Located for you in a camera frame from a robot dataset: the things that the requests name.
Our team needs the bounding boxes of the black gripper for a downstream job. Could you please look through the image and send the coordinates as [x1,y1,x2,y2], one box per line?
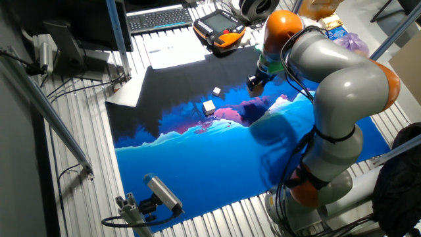
[253,67,276,87]

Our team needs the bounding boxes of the large wooden cube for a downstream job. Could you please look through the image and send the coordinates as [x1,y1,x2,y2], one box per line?
[249,84,266,98]
[201,99,217,117]

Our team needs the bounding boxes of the black round drum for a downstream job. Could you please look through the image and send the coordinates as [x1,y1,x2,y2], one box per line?
[238,0,280,22]

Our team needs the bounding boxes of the orange and black teach pendant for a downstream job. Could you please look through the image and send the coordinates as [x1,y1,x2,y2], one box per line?
[193,9,247,50]

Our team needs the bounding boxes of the blue tissue pack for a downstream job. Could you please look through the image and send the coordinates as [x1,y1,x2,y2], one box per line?
[324,26,348,41]

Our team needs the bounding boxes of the gold snack packet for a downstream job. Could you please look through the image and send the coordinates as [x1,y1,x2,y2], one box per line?
[317,14,345,31]

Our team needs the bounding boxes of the brown paper bag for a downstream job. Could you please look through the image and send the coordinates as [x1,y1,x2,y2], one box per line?
[297,0,345,20]

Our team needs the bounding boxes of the purple plastic bag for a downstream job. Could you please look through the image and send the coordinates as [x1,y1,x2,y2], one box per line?
[334,32,370,57]

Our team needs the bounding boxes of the white paper sheet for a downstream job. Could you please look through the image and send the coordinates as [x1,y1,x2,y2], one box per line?
[143,34,207,70]
[107,74,147,108]

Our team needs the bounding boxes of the printed blue landscape mat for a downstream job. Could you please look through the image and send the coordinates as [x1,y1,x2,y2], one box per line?
[105,45,392,231]

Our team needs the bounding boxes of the black computer keyboard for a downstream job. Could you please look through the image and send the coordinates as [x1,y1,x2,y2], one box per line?
[126,5,194,35]

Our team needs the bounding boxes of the black chair base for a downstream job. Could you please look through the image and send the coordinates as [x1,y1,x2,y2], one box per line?
[370,0,421,24]

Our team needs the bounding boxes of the beige cardboard panel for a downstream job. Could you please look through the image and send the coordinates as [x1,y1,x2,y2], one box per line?
[387,39,421,106]

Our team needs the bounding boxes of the aluminium diagonal strut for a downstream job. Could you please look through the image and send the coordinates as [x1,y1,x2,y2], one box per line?
[371,133,421,167]
[0,49,95,178]

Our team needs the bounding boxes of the black computer monitor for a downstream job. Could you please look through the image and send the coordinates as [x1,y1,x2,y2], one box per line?
[12,0,134,82]

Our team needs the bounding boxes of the black fabric jacket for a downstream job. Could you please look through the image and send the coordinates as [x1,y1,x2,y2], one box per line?
[371,121,421,237]

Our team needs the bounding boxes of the short aluminium profile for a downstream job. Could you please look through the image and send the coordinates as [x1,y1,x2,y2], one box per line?
[114,192,154,237]

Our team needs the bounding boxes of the silver cylindrical device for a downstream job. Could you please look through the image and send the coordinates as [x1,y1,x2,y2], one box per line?
[39,41,54,74]

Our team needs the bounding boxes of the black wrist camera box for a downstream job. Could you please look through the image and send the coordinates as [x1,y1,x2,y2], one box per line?
[246,74,260,92]

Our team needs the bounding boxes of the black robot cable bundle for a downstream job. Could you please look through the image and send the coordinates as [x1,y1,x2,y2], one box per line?
[274,24,330,237]

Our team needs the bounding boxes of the black cable strap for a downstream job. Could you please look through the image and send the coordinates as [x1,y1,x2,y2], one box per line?
[314,126,357,145]
[285,164,330,191]

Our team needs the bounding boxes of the aluminium frame post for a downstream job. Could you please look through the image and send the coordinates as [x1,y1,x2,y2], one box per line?
[370,1,421,62]
[105,0,132,82]

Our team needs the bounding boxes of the silver camera with blue cap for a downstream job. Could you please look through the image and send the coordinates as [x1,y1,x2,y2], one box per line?
[143,173,184,213]

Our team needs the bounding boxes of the black camera ball mount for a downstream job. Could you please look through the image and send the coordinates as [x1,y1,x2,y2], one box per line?
[137,194,162,221]

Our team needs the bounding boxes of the thin black cable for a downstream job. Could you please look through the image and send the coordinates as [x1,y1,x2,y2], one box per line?
[45,70,126,99]

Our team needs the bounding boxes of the black camera cable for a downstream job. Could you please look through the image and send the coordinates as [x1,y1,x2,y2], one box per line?
[101,205,184,228]

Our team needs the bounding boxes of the black cable with plug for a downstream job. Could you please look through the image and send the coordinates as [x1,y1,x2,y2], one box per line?
[0,49,47,76]

